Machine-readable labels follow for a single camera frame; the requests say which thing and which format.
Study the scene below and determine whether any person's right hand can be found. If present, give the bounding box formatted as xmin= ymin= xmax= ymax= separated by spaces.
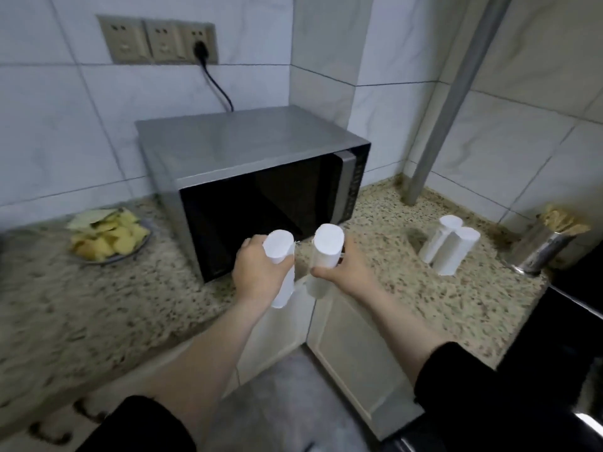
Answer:
xmin=311 ymin=234 xmax=378 ymax=304

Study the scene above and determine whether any bundle of wooden chopsticks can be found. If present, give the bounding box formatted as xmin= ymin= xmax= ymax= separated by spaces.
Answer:
xmin=541 ymin=204 xmax=592 ymax=237

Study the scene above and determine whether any black sleeve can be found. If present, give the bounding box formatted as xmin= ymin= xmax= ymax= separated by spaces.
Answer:
xmin=382 ymin=342 xmax=603 ymax=452
xmin=77 ymin=395 xmax=198 ymax=452

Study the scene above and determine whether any black glass cooktop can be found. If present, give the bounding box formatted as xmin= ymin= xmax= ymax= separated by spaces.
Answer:
xmin=496 ymin=256 xmax=603 ymax=422

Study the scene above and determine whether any steel chopstick holder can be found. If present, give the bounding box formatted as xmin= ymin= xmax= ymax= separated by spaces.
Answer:
xmin=501 ymin=221 xmax=578 ymax=277

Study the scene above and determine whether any beige wall socket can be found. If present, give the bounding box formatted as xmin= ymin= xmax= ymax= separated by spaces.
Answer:
xmin=179 ymin=22 xmax=219 ymax=65
xmin=96 ymin=15 xmax=152 ymax=65
xmin=144 ymin=19 xmax=187 ymax=63

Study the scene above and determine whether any plate with blue rim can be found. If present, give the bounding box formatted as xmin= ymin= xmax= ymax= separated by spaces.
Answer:
xmin=68 ymin=216 xmax=153 ymax=266

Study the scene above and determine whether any pile of yellow potato slices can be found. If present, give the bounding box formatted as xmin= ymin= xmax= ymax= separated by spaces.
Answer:
xmin=66 ymin=208 xmax=150 ymax=262

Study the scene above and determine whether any black left sleeve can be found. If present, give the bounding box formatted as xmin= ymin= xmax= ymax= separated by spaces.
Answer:
xmin=77 ymin=395 xmax=198 ymax=452

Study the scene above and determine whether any person's left forearm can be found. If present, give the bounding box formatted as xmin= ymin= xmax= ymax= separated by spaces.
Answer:
xmin=137 ymin=294 xmax=273 ymax=443

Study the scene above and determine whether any grey metal pipe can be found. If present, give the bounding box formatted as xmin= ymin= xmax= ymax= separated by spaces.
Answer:
xmin=403 ymin=0 xmax=515 ymax=207

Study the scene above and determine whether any person's left hand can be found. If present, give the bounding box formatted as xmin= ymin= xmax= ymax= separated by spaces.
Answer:
xmin=231 ymin=234 xmax=296 ymax=307

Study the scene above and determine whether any silver black microwave oven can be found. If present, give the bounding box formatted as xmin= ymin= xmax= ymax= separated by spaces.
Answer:
xmin=135 ymin=105 xmax=372 ymax=284

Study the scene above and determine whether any black right sleeve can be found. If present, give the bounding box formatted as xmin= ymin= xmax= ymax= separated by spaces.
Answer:
xmin=382 ymin=342 xmax=603 ymax=452

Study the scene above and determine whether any white paper roll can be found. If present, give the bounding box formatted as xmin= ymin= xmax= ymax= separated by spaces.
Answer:
xmin=262 ymin=229 xmax=297 ymax=309
xmin=418 ymin=215 xmax=464 ymax=264
xmin=432 ymin=227 xmax=481 ymax=277
xmin=305 ymin=223 xmax=345 ymax=300

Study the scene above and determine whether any person's right forearm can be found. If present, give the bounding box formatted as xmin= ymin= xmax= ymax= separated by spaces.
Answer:
xmin=360 ymin=288 xmax=454 ymax=387

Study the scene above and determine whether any white cabinet door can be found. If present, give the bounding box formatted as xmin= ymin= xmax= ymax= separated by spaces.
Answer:
xmin=235 ymin=277 xmax=317 ymax=387
xmin=306 ymin=288 xmax=426 ymax=441

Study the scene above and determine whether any black power cable with plug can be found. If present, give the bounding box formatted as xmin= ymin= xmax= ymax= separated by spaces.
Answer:
xmin=193 ymin=39 xmax=235 ymax=113

